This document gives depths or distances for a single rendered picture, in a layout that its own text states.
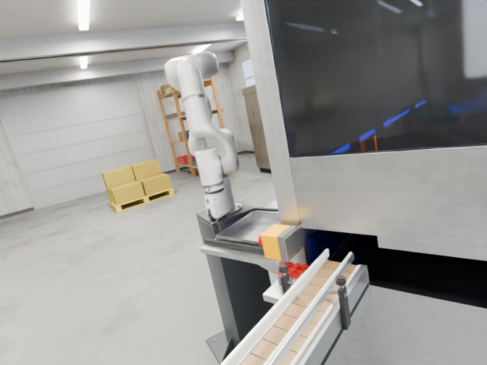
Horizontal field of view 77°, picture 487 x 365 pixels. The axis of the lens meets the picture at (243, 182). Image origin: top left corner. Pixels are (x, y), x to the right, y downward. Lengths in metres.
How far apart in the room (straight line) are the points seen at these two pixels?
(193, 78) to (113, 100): 7.82
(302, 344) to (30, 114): 8.63
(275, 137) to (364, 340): 0.59
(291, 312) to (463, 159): 0.44
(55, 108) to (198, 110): 7.87
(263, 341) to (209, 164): 0.68
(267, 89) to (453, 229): 0.51
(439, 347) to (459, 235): 0.28
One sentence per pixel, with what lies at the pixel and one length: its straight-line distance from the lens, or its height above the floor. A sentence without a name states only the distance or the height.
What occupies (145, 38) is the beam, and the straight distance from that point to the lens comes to 6.27.
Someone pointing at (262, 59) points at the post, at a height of 1.46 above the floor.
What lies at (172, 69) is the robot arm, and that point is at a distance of 1.35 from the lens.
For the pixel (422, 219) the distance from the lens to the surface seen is 0.74.
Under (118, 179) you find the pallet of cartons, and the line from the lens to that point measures 6.39.
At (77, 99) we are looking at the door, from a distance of 8.93.
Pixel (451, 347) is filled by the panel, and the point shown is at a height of 0.76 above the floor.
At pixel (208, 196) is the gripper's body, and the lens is 1.16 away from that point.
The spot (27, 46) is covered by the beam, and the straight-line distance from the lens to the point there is 6.11.
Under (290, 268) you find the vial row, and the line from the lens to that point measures 0.85.
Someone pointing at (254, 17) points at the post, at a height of 1.56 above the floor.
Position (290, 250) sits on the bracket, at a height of 0.99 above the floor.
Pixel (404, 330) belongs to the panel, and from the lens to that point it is 0.90.
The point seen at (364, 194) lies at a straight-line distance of 0.75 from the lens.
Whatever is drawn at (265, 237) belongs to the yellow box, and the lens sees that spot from 0.81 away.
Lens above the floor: 1.35
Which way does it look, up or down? 13 degrees down
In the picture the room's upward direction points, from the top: 11 degrees counter-clockwise
